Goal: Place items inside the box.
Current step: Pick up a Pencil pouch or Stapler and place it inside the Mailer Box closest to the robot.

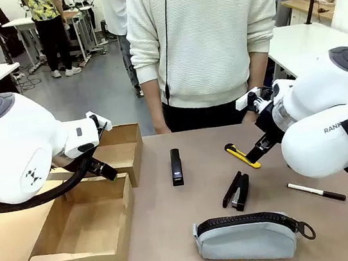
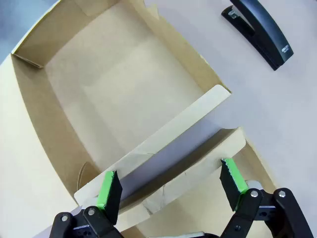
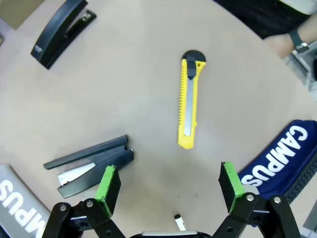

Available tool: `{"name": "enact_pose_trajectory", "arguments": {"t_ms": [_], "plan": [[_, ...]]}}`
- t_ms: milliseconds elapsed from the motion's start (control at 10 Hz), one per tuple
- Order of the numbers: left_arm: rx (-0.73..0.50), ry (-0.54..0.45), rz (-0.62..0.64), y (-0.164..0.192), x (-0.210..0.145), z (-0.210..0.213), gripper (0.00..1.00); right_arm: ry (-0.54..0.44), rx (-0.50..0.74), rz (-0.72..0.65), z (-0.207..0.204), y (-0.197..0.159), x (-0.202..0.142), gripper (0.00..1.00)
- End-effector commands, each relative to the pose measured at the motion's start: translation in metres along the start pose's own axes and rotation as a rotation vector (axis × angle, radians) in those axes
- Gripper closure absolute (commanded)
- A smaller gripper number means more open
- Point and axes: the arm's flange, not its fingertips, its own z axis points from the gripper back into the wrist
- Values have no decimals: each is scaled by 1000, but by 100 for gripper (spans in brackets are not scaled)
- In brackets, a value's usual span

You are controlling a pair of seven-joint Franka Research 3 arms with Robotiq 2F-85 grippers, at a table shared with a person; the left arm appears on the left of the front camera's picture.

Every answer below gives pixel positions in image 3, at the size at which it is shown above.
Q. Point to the black stapler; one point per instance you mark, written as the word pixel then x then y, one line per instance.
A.
pixel 99 151
pixel 57 27

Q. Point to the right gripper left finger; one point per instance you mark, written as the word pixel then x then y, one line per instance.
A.
pixel 109 191

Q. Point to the person's left hand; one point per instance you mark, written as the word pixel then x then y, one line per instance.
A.
pixel 278 45

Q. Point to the grey CAMPUS pencil case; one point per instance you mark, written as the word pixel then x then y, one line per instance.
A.
pixel 15 198

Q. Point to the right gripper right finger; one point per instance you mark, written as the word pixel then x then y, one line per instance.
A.
pixel 230 188

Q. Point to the small cardboard box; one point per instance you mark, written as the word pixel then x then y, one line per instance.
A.
pixel 17 12

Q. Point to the yellow utility knife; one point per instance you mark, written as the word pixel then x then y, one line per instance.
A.
pixel 183 99

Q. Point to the person's left forearm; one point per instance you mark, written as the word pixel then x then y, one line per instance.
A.
pixel 309 27

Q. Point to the person in white sweater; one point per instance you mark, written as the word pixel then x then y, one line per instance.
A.
pixel 260 15

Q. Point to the black wristwatch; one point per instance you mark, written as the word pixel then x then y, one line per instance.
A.
pixel 296 38

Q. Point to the blue CAMPUS pencil case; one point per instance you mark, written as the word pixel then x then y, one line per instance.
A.
pixel 284 153

